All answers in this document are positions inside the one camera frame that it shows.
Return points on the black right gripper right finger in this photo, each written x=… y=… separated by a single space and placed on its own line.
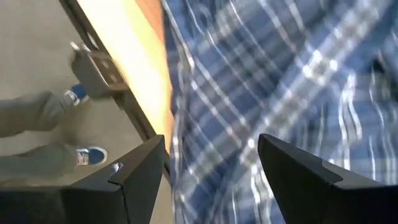
x=326 y=202

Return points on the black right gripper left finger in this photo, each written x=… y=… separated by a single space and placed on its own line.
x=77 y=205

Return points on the dark patterned garment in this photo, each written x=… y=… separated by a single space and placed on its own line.
x=264 y=77

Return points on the person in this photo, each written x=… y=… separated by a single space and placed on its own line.
x=34 y=115

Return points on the grey metal bracket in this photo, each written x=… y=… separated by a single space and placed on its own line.
x=93 y=74

